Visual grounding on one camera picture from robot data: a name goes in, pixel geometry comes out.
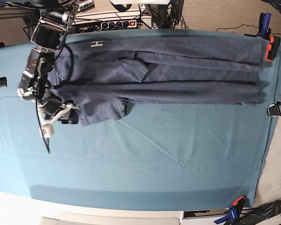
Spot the blue black clamp top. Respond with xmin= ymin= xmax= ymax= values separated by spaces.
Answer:
xmin=257 ymin=13 xmax=272 ymax=40

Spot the orange black clamp top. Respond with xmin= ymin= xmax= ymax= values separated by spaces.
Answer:
xmin=265 ymin=36 xmax=281 ymax=62

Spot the blue orange clamp bottom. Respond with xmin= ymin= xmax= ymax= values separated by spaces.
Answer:
xmin=214 ymin=195 xmax=246 ymax=225

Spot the blue-grey T-shirt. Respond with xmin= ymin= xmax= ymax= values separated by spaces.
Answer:
xmin=48 ymin=37 xmax=263 ymax=126

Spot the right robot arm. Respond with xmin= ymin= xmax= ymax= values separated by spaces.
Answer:
xmin=17 ymin=0 xmax=79 ymax=124

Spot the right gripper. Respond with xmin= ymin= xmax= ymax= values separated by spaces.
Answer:
xmin=41 ymin=100 xmax=79 ymax=125

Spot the teal table cloth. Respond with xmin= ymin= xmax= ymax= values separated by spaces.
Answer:
xmin=0 ymin=43 xmax=281 ymax=210

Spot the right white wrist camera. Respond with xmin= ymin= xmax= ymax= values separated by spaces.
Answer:
xmin=37 ymin=105 xmax=72 ymax=138

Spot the white power strip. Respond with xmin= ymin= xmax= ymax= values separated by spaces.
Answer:
xmin=73 ymin=19 xmax=152 ymax=33

